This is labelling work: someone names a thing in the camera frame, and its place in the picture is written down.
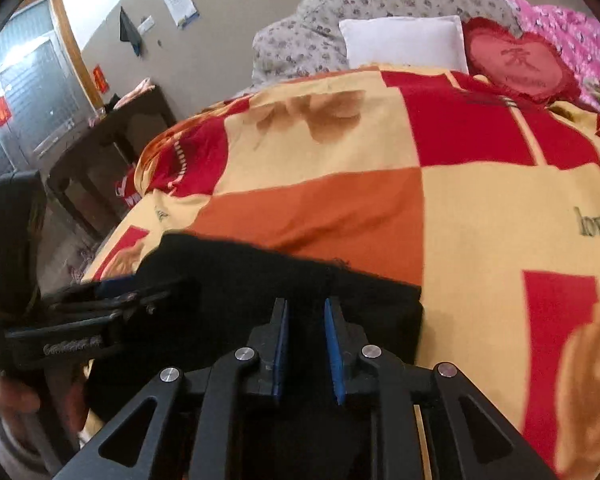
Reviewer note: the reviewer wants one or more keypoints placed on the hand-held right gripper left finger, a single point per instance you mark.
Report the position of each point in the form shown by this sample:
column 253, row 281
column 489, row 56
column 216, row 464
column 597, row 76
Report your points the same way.
column 280, row 345

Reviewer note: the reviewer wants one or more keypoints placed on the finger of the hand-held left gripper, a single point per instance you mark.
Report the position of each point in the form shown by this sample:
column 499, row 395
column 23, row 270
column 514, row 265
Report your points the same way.
column 110, row 312
column 115, row 285

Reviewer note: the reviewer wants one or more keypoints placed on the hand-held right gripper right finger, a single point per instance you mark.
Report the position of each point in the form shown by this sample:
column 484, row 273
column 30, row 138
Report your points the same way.
column 335, row 350

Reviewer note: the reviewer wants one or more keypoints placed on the black pants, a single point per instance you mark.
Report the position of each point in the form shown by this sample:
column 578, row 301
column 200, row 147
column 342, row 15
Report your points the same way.
column 240, row 280

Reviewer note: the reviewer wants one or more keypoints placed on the person's left hand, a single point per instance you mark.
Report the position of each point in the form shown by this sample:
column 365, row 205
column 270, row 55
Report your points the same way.
column 12, row 395

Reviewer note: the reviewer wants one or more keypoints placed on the red printed bag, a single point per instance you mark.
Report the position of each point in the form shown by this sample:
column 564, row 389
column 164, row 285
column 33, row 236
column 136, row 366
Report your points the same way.
column 127, row 187

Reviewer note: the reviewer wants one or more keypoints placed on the dark wooden table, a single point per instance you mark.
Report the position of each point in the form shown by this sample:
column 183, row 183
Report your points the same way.
column 125, row 125

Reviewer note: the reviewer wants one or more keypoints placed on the red and yellow printed blanket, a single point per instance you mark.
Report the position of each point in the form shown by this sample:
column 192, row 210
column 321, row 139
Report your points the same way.
column 430, row 220

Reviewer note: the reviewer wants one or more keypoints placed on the pink cloth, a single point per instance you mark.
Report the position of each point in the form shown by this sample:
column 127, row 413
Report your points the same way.
column 135, row 92

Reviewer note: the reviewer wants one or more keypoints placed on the grey floral quilt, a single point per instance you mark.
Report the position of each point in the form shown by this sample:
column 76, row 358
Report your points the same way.
column 305, row 40

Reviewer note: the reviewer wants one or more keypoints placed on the white pillow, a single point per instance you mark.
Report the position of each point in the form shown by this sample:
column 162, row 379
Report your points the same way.
column 400, row 42

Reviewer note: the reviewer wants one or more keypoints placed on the red heart-shaped cushion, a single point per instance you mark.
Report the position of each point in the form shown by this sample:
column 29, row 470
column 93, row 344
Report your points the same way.
column 520, row 65

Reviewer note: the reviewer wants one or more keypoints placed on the pink printed quilt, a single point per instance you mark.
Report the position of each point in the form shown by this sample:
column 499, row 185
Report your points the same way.
column 575, row 30

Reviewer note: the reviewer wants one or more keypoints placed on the glass door with wooden frame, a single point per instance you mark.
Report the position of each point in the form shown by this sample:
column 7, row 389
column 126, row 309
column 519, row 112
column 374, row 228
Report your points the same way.
column 30, row 85

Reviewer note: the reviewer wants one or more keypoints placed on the dark cloth hanging on wall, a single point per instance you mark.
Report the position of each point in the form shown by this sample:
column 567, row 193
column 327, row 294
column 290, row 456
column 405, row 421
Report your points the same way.
column 130, row 32

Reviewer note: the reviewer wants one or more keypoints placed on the white wall switch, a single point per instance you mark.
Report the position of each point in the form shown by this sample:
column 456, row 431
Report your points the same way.
column 146, row 24

